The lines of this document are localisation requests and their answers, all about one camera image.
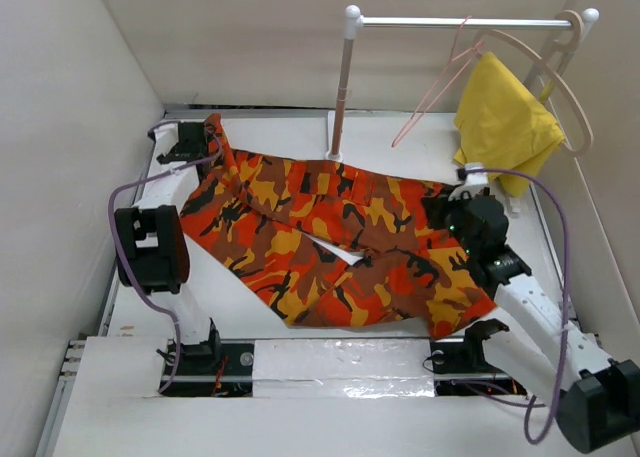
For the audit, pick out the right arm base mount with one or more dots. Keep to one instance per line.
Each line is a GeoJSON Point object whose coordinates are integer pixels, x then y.
{"type": "Point", "coordinates": [457, 373]}

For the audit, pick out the orange camouflage trousers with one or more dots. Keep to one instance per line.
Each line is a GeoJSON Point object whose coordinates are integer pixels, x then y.
{"type": "Point", "coordinates": [325, 244]}

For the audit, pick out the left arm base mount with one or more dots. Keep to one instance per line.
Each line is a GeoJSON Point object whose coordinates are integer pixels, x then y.
{"type": "Point", "coordinates": [229, 377]}

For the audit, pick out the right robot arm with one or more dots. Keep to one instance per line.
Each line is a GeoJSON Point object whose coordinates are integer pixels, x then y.
{"type": "Point", "coordinates": [592, 397]}

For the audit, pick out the white metal clothes rack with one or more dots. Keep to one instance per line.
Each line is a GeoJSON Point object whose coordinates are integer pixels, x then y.
{"type": "Point", "coordinates": [354, 21]}

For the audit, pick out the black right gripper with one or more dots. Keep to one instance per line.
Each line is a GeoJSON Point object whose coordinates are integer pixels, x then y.
{"type": "Point", "coordinates": [436, 205]}

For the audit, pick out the yellow folded cloth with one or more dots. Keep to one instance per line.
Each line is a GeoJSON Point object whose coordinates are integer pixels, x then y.
{"type": "Point", "coordinates": [501, 124]}

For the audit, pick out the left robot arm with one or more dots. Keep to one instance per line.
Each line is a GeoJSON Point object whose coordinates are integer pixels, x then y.
{"type": "Point", "coordinates": [152, 253]}

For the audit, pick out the wooden round hanger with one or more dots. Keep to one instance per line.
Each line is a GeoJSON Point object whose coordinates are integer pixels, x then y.
{"type": "Point", "coordinates": [554, 61]}

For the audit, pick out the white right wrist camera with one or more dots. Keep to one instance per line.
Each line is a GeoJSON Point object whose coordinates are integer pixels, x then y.
{"type": "Point", "coordinates": [473, 174]}

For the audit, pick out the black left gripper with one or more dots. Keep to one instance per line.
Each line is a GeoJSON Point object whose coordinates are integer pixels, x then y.
{"type": "Point", "coordinates": [171, 151]}

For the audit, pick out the pink wire hanger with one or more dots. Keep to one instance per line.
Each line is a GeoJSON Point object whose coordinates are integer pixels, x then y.
{"type": "Point", "coordinates": [455, 66]}

